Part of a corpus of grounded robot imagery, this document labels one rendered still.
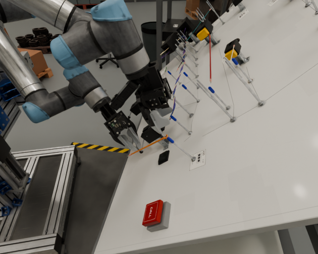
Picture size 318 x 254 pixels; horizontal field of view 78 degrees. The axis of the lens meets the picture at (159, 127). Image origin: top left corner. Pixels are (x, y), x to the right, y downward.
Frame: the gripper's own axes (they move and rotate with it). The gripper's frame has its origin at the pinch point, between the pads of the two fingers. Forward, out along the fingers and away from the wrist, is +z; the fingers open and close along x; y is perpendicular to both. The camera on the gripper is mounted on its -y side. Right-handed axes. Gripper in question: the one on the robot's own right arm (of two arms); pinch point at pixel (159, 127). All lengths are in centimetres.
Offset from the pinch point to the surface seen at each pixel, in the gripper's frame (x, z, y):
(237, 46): 18.1, -10.5, 26.8
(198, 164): -14.6, 2.2, 12.3
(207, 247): -21.3, 37.6, 6.4
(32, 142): 76, 49, -182
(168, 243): -31.5, 5.3, 5.6
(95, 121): 120, 68, -134
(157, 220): -27.9, 2.8, 3.6
